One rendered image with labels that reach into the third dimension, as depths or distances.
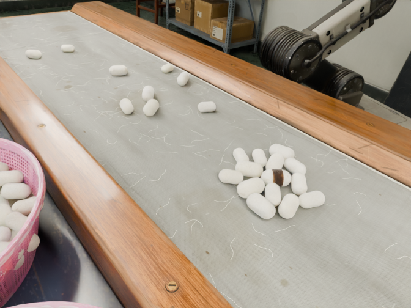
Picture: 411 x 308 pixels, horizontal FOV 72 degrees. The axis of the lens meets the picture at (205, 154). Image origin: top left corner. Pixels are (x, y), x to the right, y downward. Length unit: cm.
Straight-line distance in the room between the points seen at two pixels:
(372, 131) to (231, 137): 22
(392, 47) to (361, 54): 22
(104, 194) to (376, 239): 30
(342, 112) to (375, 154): 10
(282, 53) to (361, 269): 59
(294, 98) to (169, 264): 38
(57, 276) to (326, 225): 31
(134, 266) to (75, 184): 13
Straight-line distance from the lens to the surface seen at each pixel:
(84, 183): 35
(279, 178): 37
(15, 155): 44
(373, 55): 257
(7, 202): 42
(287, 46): 81
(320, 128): 50
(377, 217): 40
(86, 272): 39
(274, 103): 54
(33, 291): 40
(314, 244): 34
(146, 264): 27
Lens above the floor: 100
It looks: 39 degrees down
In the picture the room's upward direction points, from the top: 4 degrees clockwise
